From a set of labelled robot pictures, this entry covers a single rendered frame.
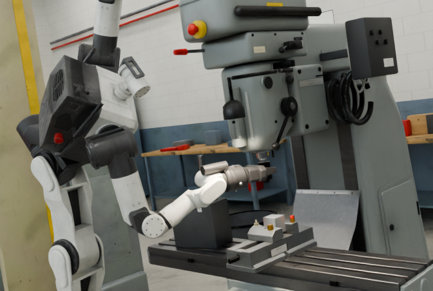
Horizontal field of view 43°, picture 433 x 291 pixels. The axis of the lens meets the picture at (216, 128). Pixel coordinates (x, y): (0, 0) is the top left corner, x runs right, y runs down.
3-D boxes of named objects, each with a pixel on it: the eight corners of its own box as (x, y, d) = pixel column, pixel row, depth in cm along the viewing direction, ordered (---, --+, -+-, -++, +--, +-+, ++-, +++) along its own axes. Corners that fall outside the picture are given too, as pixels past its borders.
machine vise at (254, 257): (254, 273, 187) (250, 241, 186) (225, 268, 198) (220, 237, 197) (318, 244, 210) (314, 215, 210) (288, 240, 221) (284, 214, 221)
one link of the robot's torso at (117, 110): (22, 169, 185) (76, 102, 167) (22, 98, 206) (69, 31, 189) (100, 188, 203) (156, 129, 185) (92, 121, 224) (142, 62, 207)
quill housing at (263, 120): (267, 152, 191) (254, 60, 189) (225, 154, 206) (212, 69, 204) (300, 143, 204) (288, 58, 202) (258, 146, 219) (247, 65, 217)
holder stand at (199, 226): (217, 249, 224) (210, 201, 223) (175, 247, 237) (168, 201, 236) (233, 240, 234) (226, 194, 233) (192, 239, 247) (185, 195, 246)
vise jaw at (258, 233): (272, 243, 195) (271, 232, 195) (248, 239, 205) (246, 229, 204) (283, 238, 199) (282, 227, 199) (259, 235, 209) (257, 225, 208)
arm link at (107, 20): (107, -30, 205) (100, 29, 211) (94, -30, 193) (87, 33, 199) (136, -25, 204) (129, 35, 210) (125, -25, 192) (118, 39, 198)
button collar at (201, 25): (203, 37, 184) (201, 18, 183) (191, 40, 188) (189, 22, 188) (207, 36, 185) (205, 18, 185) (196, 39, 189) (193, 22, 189)
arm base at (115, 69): (75, 82, 208) (76, 66, 198) (78, 53, 213) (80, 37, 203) (115, 87, 211) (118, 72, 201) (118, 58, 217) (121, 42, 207)
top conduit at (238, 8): (241, 15, 177) (240, 4, 177) (232, 17, 180) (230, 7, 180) (322, 15, 208) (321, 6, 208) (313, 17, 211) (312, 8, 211)
